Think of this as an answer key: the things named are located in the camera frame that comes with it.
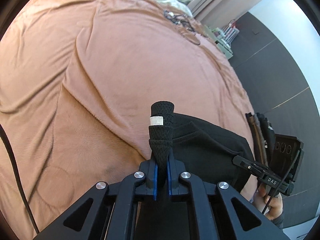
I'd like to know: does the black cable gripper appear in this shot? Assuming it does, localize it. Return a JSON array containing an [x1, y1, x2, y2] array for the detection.
[[0, 123, 41, 235], [261, 148, 301, 215]]

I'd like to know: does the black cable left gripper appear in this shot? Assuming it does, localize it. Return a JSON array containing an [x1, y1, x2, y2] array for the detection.
[[0, 123, 41, 235]]

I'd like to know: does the orange-brown bed blanket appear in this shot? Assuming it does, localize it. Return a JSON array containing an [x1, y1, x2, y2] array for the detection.
[[1, 0, 253, 229]]

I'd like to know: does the tangled black cable on bed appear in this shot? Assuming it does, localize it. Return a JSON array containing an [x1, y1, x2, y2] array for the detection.
[[163, 9, 201, 46]]

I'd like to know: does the person's right hand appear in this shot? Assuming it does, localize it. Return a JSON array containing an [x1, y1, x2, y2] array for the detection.
[[253, 184, 283, 220]]

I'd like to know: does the stack of folded clothes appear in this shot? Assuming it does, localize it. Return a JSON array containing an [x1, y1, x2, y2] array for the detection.
[[245, 113, 276, 166]]

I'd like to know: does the black mesh t-shirt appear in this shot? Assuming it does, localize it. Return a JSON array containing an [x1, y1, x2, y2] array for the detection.
[[149, 101, 257, 200]]

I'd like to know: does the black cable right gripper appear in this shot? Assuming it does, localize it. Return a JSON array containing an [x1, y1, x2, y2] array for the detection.
[[261, 148, 301, 215]]

